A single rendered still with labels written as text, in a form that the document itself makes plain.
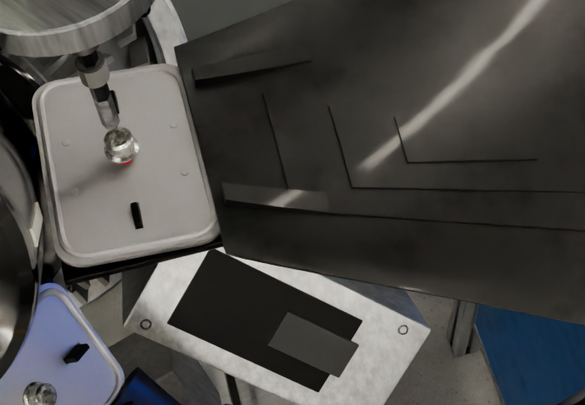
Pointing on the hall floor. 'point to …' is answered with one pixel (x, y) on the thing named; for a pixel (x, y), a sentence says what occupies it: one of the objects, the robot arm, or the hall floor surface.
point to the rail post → (462, 329)
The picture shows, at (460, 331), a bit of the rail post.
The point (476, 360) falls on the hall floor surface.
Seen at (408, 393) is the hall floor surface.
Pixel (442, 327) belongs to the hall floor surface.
